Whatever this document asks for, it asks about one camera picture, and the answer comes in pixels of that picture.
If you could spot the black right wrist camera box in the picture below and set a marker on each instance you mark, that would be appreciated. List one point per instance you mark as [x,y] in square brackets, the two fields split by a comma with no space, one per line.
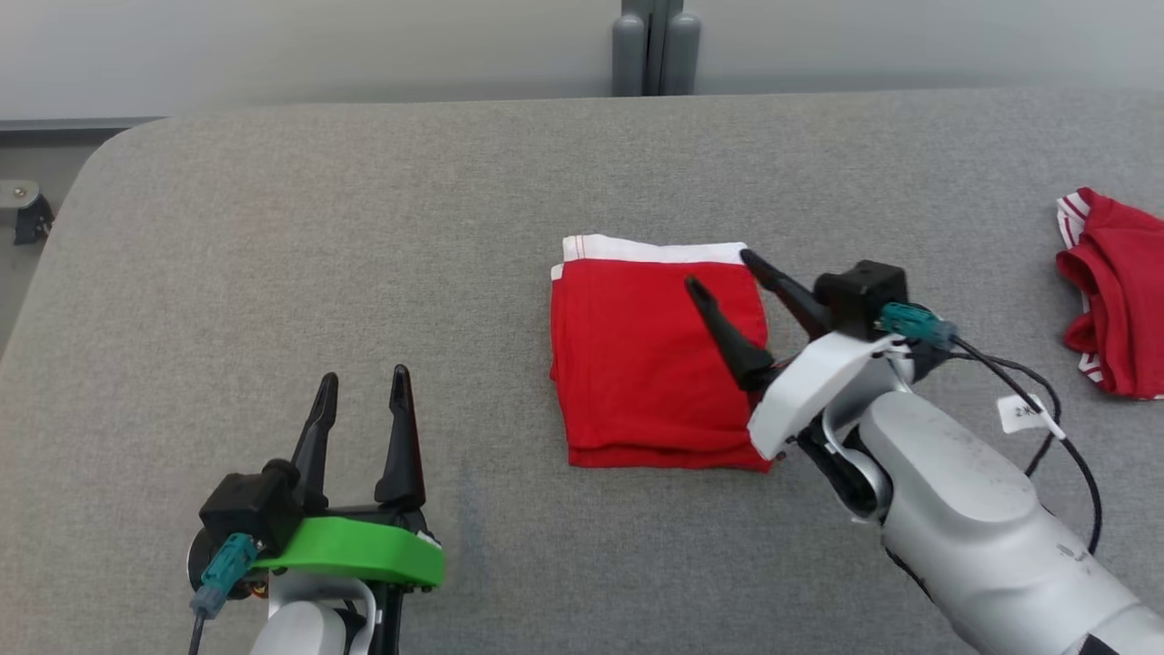
[859,296]

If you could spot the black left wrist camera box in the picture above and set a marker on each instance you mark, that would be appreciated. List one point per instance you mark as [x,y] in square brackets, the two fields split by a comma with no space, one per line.
[250,505]

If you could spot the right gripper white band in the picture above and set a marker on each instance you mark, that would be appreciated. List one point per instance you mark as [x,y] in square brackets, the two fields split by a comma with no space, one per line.
[814,382]

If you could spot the grey partition post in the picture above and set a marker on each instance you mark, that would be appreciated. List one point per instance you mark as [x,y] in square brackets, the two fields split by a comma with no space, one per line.
[657,45]

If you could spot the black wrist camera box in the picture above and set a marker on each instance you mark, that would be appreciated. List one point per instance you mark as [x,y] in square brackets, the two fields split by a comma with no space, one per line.
[250,505]
[859,296]

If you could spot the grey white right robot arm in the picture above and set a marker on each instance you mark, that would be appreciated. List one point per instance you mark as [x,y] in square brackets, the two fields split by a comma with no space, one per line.
[973,528]

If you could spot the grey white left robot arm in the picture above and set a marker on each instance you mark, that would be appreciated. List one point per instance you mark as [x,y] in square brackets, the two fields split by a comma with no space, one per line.
[314,623]

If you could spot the red shorts white waistband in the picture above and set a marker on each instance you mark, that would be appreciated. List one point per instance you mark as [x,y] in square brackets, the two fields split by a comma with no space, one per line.
[637,364]

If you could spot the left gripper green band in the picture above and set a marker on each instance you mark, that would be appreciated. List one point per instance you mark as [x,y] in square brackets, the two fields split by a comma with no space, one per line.
[364,550]

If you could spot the black caster with metal bracket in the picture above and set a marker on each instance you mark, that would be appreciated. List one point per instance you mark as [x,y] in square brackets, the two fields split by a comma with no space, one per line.
[32,218]

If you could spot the red and white jersey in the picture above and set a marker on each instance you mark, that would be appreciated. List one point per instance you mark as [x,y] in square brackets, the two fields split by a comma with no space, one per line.
[1118,291]

